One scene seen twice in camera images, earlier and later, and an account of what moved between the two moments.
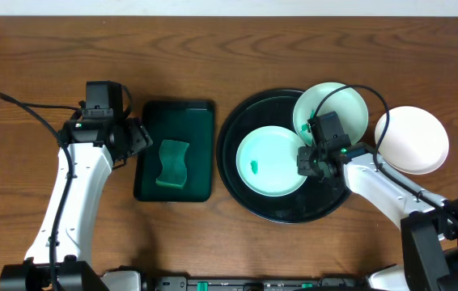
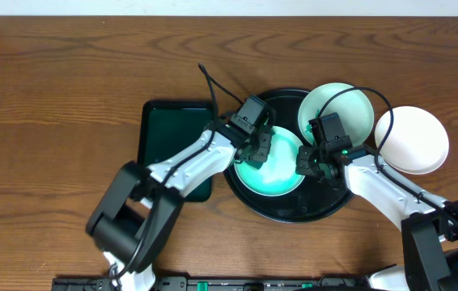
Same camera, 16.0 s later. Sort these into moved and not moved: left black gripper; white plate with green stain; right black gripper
Moved: left black gripper
Not moved: right black gripper; white plate with green stain
